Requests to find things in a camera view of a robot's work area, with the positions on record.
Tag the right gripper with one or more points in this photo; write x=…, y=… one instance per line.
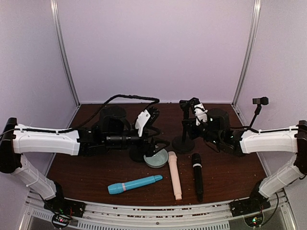
x=186, y=122

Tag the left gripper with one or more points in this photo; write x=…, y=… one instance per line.
x=148, y=144

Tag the black microphone stand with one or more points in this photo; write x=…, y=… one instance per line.
x=183, y=143
x=137, y=154
x=259, y=102

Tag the blue toy microphone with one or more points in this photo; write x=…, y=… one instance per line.
x=119, y=188

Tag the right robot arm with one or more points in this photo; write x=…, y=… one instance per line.
x=213, y=126

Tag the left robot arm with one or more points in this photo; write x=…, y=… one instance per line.
x=111, y=131

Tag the green ceramic bowl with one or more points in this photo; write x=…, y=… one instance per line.
x=158, y=160

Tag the pink toy microphone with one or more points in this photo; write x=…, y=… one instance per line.
x=172, y=162

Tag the black microphone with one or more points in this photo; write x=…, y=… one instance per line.
x=197, y=169

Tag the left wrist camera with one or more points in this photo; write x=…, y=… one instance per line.
x=145, y=119

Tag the right aluminium frame post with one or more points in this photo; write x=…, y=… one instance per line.
x=250, y=44

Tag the aluminium frame post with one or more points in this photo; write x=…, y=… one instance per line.
x=250, y=44
x=63, y=53

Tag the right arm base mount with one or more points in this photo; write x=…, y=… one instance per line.
x=251, y=210

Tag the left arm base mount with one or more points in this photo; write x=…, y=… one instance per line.
x=64, y=211

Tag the left aluminium frame post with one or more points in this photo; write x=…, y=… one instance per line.
x=63, y=53

